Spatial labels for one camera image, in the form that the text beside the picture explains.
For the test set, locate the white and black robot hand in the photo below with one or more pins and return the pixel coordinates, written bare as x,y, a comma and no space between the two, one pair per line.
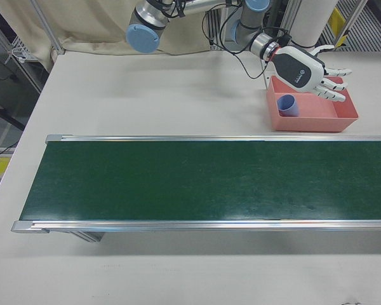
296,68

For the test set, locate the light blue plastic cup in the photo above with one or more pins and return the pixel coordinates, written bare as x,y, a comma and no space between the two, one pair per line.
289,106

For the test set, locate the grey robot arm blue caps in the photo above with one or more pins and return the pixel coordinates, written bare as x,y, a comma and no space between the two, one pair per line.
146,19

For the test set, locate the pink plastic box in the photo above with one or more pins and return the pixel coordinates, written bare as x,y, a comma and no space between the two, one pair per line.
314,117

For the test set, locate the white cylindrical column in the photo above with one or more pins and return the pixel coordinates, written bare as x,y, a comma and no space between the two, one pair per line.
314,19

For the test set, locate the yellow and black safety marker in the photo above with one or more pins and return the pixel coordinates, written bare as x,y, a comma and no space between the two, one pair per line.
336,22

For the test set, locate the beige curtain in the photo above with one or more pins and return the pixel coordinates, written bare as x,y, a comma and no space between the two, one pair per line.
92,28

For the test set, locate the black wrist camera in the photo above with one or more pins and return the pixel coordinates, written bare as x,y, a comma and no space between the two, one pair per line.
285,39

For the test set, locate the green conveyor belt aluminium frame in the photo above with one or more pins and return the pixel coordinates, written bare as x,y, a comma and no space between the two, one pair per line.
193,181

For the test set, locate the aluminium frame post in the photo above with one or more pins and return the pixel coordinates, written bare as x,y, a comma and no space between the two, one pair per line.
46,25

